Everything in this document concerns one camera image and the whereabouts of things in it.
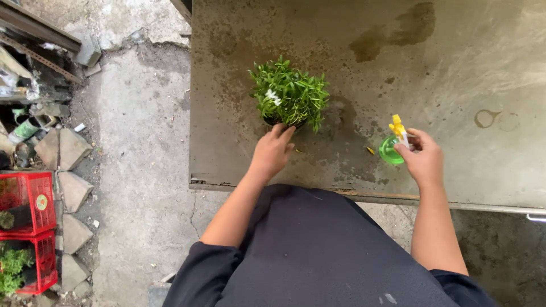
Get person's left hand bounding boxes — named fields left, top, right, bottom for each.
left=249, top=124, right=296, bottom=181

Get grey concrete block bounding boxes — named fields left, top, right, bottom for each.
left=70, top=32, right=102, bottom=67

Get dark metal beam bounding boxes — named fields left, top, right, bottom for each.
left=0, top=0, right=82, bottom=54

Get small green plant in crate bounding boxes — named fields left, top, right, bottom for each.
left=0, top=210, right=16, bottom=231

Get rusty perforated angle bar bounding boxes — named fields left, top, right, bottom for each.
left=0, top=32, right=82, bottom=84

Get green potted plant white flowers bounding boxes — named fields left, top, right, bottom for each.
left=248, top=55, right=331, bottom=134

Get red plastic crate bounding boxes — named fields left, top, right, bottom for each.
left=0, top=171, right=57, bottom=238
left=0, top=231, right=59, bottom=296

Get person's right hand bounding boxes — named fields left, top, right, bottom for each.
left=393, top=128, right=445, bottom=191

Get grey stone slab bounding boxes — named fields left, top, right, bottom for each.
left=147, top=272, right=177, bottom=307

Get heap of scrap and debris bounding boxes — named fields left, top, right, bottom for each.
left=0, top=43, right=72, bottom=170

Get green spray bottle yellow nozzle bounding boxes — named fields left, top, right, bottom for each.
left=378, top=114, right=415, bottom=165

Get triangular concrete paving stone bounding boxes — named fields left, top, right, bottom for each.
left=61, top=254, right=91, bottom=293
left=62, top=213, right=94, bottom=256
left=57, top=171, right=94, bottom=214
left=34, top=127, right=93, bottom=172

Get bushy green plant in crate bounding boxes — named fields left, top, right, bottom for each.
left=0, top=246, right=35, bottom=297

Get person's black shirt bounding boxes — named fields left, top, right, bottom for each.
left=162, top=184, right=500, bottom=307

